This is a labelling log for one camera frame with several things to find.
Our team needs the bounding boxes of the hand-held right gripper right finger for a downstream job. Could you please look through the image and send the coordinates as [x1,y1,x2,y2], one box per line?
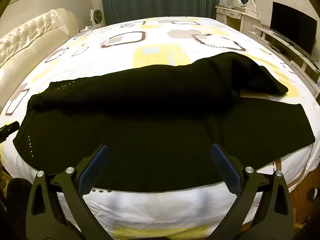
[210,143,294,240]

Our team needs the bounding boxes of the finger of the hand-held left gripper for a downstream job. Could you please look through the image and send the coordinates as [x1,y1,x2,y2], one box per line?
[0,121,20,141]

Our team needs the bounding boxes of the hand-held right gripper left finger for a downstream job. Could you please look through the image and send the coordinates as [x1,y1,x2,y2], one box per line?
[26,144,113,240]

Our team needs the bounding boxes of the black pants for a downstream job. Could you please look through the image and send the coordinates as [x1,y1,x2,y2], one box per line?
[12,51,316,193]

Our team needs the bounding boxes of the cream tufted headboard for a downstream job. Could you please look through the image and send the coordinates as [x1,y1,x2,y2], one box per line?
[0,7,79,110]

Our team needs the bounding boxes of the white television stand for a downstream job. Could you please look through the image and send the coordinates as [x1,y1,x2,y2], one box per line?
[247,24,320,88]

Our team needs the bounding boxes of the small white fan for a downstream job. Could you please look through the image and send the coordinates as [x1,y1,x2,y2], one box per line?
[88,9,103,28]

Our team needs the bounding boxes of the bed with printed sheet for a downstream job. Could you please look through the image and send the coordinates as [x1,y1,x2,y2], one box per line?
[0,16,320,240]

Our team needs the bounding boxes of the white dressing table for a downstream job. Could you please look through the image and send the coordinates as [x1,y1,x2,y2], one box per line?
[215,4,260,34]

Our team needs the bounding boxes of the black television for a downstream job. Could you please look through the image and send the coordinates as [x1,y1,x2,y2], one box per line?
[269,1,318,57]

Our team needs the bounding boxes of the teal curtain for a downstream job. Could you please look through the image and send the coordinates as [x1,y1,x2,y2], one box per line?
[99,0,222,27]

